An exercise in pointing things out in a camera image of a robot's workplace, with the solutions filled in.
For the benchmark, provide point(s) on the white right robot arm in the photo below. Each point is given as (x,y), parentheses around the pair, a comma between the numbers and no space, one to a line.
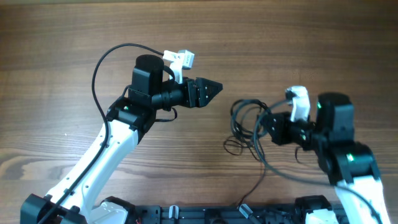
(350,166)

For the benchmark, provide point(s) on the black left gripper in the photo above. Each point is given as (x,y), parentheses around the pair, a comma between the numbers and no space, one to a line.
(199,98)

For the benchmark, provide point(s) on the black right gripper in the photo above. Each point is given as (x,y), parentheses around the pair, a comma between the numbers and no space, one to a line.
(286,128)

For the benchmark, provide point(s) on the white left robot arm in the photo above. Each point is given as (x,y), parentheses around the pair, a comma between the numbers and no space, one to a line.
(157,84)

